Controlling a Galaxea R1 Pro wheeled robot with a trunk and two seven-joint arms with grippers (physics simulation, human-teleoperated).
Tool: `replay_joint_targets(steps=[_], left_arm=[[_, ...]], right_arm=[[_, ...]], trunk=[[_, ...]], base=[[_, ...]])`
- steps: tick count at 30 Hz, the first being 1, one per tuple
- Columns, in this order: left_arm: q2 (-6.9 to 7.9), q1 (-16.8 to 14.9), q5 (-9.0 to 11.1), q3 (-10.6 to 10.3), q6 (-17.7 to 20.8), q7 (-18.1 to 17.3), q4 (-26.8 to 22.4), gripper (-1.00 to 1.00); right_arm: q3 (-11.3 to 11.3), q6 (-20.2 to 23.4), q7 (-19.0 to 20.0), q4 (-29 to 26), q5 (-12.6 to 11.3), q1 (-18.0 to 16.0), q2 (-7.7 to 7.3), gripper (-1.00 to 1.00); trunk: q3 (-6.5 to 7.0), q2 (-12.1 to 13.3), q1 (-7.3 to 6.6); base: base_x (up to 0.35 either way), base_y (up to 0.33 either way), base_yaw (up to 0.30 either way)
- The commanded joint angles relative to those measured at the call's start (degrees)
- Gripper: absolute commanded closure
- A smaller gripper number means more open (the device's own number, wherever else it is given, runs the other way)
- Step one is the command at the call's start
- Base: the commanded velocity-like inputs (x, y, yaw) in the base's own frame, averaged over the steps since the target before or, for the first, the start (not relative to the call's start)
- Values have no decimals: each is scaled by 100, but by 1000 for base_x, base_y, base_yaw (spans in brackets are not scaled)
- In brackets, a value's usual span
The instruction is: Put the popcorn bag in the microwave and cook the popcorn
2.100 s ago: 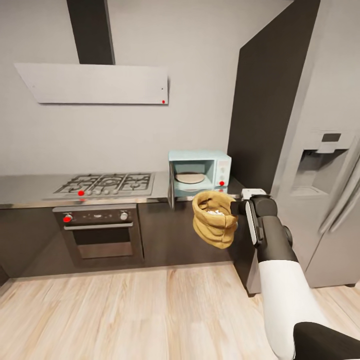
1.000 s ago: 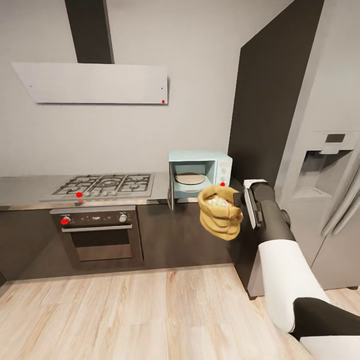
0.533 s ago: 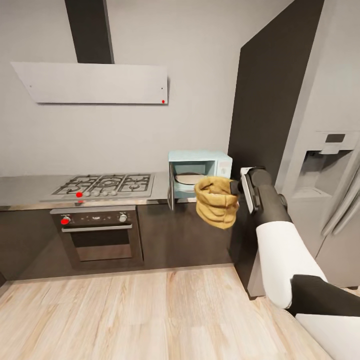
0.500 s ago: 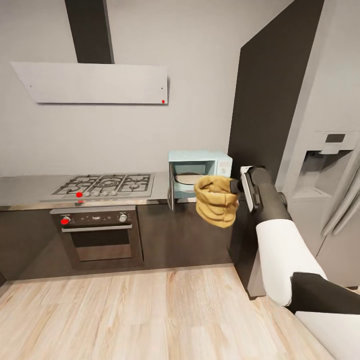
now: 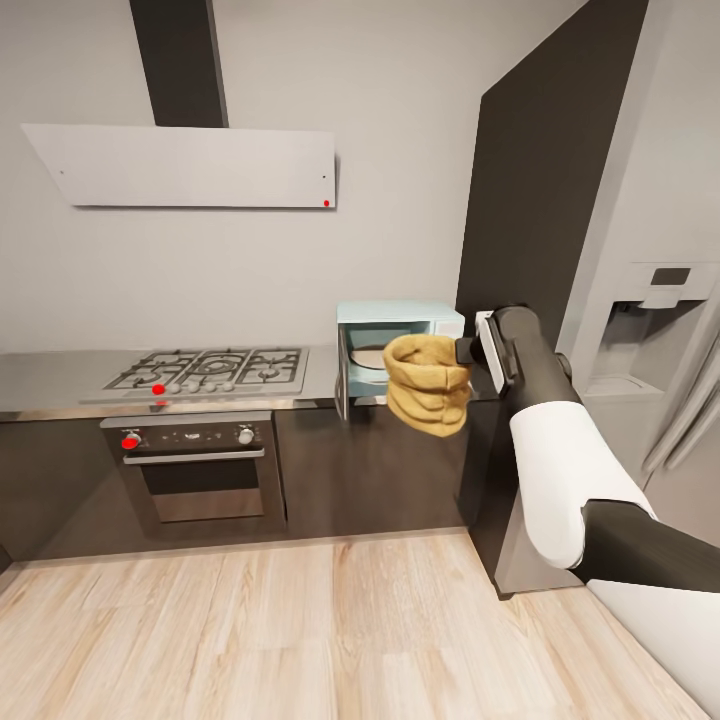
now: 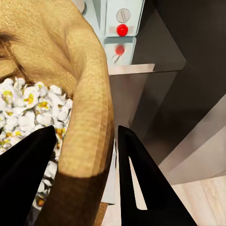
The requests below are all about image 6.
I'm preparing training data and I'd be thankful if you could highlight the popcorn bag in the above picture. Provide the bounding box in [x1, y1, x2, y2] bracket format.
[0, 0, 117, 226]

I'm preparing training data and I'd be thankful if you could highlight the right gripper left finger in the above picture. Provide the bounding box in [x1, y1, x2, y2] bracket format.
[0, 125, 57, 226]

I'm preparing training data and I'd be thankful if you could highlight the microwave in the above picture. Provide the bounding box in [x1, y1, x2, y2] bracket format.
[71, 0, 145, 38]

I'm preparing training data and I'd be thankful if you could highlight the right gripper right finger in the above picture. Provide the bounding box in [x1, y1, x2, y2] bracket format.
[118, 126, 197, 226]

